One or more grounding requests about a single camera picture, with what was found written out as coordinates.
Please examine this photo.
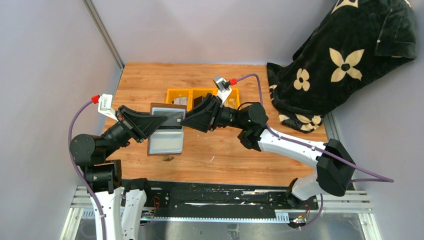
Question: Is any dark grey credit card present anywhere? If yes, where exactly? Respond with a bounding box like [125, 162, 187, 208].
[157, 111, 185, 130]

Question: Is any brown leather card holder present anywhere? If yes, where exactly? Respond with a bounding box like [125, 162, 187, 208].
[147, 103, 187, 156]

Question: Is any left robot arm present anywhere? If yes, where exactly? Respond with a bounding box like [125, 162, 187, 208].
[68, 105, 168, 240]

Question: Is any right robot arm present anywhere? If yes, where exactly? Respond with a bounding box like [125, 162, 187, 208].
[181, 93, 355, 208]

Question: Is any black card in tray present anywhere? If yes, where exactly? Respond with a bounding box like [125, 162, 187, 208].
[193, 96, 205, 108]

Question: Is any silver card in tray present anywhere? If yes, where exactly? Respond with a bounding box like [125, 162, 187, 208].
[172, 96, 189, 107]

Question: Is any yellow compartment tray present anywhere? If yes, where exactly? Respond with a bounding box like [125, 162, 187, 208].
[165, 88, 241, 111]

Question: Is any black floral blanket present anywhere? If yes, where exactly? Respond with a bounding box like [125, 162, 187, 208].
[266, 0, 417, 134]

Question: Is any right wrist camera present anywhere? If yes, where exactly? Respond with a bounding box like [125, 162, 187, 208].
[212, 75, 233, 104]

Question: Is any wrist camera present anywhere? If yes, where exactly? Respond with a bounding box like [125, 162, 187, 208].
[97, 93, 118, 122]
[212, 75, 233, 104]

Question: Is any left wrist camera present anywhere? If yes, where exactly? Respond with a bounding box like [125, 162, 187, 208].
[97, 93, 118, 122]

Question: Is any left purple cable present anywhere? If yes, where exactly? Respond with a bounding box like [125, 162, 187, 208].
[68, 94, 108, 240]

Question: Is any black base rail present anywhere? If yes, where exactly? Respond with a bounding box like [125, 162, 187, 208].
[141, 180, 319, 224]

